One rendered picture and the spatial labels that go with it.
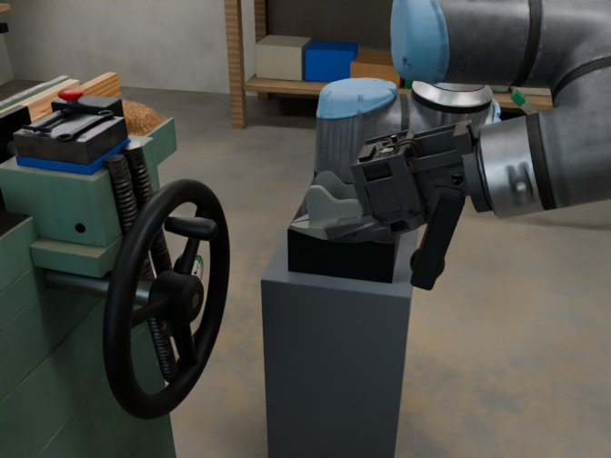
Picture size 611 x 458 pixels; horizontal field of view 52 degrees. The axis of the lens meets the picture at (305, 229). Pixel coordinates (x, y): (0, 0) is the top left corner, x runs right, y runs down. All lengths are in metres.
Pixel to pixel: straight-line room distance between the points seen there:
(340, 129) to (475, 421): 0.93
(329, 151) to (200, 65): 3.13
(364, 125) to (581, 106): 0.63
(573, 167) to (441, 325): 1.54
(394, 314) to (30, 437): 0.68
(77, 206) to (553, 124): 0.52
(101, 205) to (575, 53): 0.52
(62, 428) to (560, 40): 0.78
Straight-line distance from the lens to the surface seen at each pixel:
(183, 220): 0.68
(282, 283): 1.25
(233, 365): 1.89
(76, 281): 0.83
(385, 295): 1.23
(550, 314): 2.22
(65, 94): 0.84
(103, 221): 0.76
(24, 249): 0.81
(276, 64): 3.63
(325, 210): 0.64
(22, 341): 0.85
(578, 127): 0.58
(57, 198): 0.78
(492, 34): 0.61
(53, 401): 0.94
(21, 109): 0.90
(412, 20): 0.60
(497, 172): 0.58
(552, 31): 0.62
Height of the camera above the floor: 1.26
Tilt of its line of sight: 29 degrees down
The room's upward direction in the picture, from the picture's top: straight up
